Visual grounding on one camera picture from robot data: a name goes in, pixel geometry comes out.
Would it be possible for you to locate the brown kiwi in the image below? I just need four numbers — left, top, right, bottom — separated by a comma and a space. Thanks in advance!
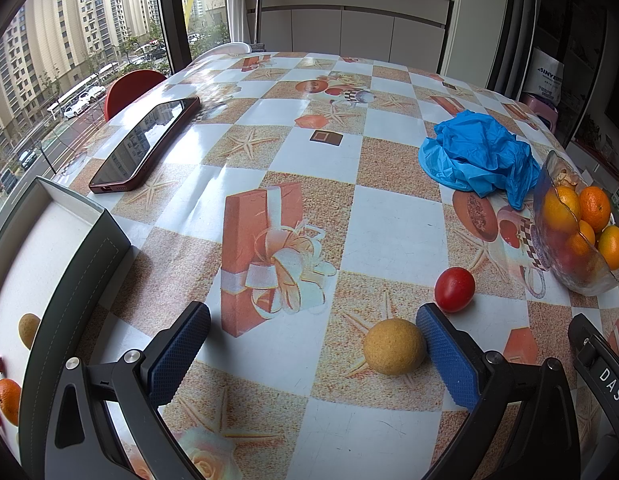
18, 313, 42, 351
363, 318, 427, 377

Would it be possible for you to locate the clear glass bowl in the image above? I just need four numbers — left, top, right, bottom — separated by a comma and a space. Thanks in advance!
532, 150, 619, 297

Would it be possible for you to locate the grey curtain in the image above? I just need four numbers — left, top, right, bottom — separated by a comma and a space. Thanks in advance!
487, 0, 540, 96

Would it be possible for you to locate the white chair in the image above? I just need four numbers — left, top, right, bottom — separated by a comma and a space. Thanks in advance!
194, 42, 250, 63

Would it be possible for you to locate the red chair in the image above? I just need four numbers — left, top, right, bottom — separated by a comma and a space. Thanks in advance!
104, 70, 169, 122

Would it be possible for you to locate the orange yellow tomato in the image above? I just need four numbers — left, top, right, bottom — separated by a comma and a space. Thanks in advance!
0, 378, 22, 427

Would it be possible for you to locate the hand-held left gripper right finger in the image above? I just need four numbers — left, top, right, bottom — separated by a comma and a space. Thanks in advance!
415, 302, 583, 480

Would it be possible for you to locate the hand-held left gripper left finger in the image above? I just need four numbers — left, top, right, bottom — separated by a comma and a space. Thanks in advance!
42, 301, 212, 480

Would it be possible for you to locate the grey tray with white liner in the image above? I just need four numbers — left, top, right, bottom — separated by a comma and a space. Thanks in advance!
0, 176, 133, 480

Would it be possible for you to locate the pink plastic stool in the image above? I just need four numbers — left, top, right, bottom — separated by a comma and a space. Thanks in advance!
519, 92, 560, 133

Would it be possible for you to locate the white cabinet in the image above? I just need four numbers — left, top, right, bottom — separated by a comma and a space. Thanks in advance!
244, 0, 457, 78

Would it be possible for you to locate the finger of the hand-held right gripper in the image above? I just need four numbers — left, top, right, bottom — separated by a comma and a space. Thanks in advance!
568, 312, 619, 443

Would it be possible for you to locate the smooth red tomato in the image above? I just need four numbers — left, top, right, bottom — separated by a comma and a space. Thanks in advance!
434, 267, 476, 314

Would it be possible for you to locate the blue plastic bag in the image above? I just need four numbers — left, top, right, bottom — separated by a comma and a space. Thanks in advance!
418, 109, 541, 212

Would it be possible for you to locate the orange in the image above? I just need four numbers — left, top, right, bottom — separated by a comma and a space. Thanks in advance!
566, 220, 596, 257
579, 186, 611, 233
598, 225, 619, 271
542, 186, 583, 233

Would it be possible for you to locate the black smartphone red case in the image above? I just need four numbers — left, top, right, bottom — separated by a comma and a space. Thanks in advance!
88, 96, 201, 195

